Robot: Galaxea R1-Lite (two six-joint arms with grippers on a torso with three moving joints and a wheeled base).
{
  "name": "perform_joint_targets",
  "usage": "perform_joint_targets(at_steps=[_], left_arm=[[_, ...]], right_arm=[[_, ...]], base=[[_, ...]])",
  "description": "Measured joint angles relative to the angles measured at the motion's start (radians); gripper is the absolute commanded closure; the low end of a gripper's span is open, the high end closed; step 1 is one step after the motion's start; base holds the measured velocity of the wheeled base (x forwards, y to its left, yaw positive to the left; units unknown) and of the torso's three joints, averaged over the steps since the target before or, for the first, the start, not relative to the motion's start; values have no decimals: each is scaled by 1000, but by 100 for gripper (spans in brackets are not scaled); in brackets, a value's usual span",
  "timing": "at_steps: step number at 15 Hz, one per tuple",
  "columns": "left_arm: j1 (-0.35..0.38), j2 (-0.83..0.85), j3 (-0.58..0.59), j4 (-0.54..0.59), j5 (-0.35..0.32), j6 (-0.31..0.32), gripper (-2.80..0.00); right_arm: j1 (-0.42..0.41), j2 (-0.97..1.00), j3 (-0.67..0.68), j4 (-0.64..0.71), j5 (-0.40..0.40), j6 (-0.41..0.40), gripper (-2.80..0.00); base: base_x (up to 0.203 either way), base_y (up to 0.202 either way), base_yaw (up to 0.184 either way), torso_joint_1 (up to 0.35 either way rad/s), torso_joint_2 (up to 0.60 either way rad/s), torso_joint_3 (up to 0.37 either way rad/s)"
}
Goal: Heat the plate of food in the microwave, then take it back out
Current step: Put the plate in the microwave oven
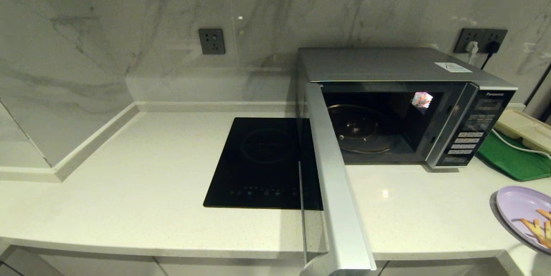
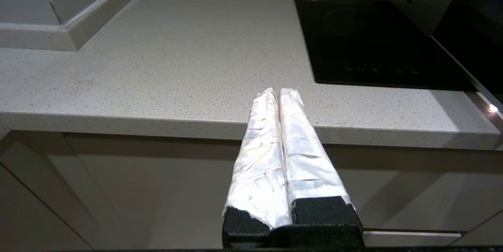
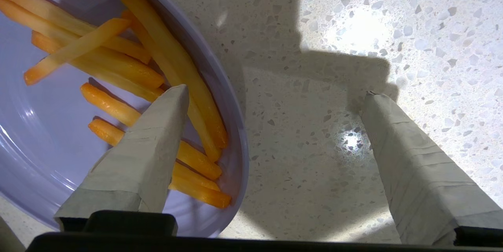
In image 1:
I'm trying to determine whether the microwave door with glass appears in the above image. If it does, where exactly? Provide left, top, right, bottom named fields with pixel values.
left=297, top=82, right=377, bottom=276

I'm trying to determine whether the purple plate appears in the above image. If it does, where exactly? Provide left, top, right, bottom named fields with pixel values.
left=495, top=186, right=551, bottom=254

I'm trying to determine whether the silver microwave oven body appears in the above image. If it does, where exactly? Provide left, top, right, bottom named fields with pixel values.
left=296, top=47, right=518, bottom=174

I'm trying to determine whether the black induction cooktop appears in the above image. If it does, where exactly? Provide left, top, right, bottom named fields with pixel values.
left=203, top=117, right=323, bottom=211

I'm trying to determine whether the white sticker label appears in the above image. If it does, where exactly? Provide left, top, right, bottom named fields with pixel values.
left=434, top=62, right=473, bottom=73

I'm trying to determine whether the green plastic tray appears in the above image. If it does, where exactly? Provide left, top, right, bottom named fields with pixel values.
left=476, top=132, right=551, bottom=182

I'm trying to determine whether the beige power strip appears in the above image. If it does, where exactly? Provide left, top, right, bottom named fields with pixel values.
left=493, top=109, right=551, bottom=155

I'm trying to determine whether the white cabinet corner panel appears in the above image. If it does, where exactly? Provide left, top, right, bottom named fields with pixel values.
left=0, top=247, right=65, bottom=276

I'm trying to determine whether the grey wall socket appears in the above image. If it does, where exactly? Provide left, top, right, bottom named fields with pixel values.
left=198, top=28, right=226, bottom=55
left=454, top=28, right=483, bottom=54
left=481, top=29, right=508, bottom=54

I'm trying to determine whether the black plug with cable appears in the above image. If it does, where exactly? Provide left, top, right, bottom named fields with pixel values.
left=480, top=41, right=501, bottom=70

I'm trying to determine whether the white power cable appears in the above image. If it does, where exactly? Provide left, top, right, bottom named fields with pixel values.
left=491, top=129, right=551, bottom=157

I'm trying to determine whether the dark metal frame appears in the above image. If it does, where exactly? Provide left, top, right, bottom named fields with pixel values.
left=523, top=63, right=551, bottom=125

